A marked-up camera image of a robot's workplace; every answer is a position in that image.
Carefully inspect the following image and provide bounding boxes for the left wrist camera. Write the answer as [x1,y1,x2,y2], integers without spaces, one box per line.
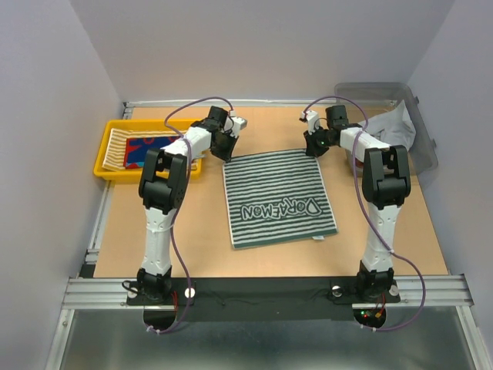
[224,109,248,138]

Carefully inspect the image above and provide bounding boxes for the black white striped towel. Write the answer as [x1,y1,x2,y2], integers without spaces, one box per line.
[223,149,338,251]

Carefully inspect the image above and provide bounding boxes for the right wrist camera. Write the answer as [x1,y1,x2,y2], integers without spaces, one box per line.
[300,109,320,135]

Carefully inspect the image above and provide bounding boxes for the aluminium frame rail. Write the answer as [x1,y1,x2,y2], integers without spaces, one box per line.
[62,275,474,310]

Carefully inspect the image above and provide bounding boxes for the light grey cloth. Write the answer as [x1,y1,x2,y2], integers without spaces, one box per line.
[366,101,416,151]

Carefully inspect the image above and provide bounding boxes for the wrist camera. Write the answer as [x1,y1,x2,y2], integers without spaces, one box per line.
[224,109,248,138]
[300,109,320,135]

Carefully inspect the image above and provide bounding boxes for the yellow plastic tray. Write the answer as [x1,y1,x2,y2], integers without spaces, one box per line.
[92,118,205,183]

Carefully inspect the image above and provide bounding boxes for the turquoise red patterned towel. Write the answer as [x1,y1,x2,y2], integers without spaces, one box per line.
[123,135,179,170]

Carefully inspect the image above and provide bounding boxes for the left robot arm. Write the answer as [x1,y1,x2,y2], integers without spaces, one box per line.
[136,106,247,304]

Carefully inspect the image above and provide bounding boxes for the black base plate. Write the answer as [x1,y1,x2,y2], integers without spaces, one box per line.
[126,276,401,321]

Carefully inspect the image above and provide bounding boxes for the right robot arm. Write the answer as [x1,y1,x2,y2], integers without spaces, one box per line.
[300,105,411,301]

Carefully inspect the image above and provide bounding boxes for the yellow striped towel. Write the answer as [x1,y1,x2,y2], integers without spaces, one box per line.
[102,129,179,171]

